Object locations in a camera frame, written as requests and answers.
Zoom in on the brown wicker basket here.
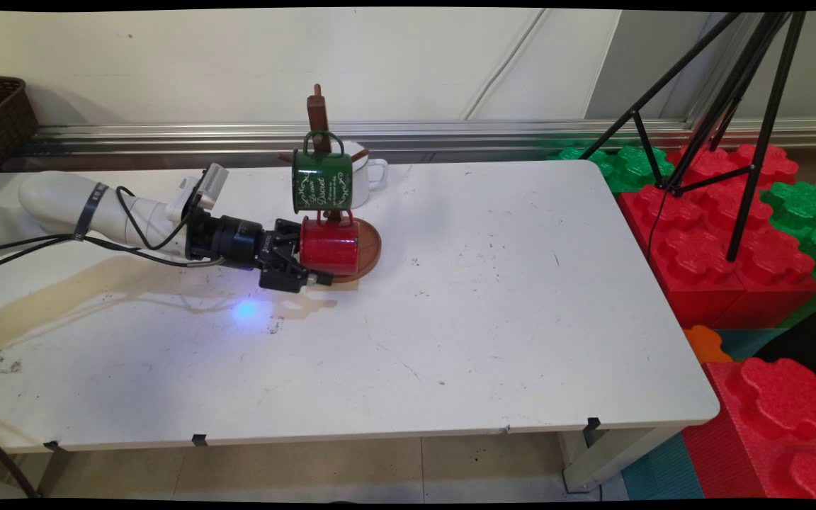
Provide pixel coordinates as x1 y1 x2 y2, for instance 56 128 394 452
0 74 40 187

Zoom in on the aluminium rail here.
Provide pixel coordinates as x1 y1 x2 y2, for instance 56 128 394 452
22 119 816 169

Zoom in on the large red foam block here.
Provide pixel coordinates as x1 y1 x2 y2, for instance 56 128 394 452
617 181 816 330

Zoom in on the wooden mug tree stand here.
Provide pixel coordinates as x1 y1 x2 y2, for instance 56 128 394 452
278 84 383 284

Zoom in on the black tripod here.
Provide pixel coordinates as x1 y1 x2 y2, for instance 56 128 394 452
578 11 809 264

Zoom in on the black floor cable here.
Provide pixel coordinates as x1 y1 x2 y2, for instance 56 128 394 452
0 424 42 499

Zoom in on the tall red foam block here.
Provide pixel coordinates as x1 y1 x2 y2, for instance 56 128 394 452
683 357 816 500

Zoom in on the teal foam mat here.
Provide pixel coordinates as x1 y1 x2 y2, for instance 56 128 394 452
620 432 706 500

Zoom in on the black tripod cable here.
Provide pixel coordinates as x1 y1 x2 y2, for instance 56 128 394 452
647 186 672 273

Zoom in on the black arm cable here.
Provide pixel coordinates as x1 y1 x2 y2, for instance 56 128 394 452
0 185 226 276

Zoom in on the green enamel mug white print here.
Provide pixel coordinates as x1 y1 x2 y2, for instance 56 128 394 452
292 130 354 215

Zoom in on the white table leg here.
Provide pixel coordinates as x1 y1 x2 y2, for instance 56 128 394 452
557 424 686 494

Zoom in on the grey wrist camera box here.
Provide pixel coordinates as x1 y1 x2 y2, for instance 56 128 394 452
178 162 230 215

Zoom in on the red enamel mug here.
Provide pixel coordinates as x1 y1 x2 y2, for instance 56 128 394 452
300 210 361 278

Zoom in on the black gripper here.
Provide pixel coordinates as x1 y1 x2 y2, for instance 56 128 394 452
187 209 335 294

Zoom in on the white wall cable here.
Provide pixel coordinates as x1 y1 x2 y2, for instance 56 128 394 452
463 8 550 121

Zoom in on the orange foam block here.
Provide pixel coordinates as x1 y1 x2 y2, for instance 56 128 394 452
683 324 735 366

